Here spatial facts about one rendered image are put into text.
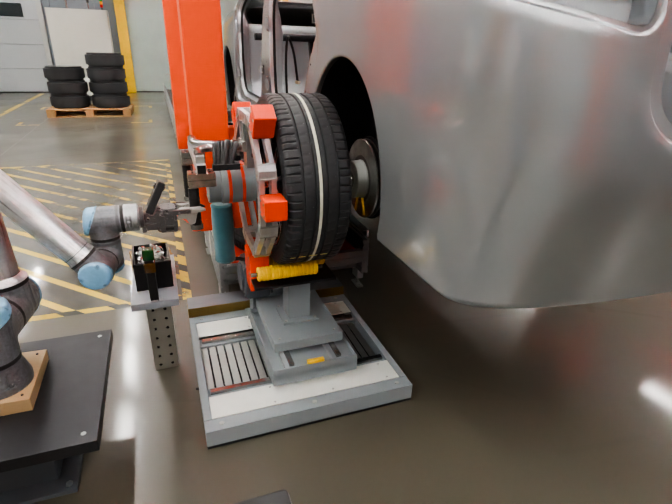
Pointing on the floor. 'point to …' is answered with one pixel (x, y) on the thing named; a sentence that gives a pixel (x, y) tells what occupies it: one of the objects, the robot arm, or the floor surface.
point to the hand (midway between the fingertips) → (201, 206)
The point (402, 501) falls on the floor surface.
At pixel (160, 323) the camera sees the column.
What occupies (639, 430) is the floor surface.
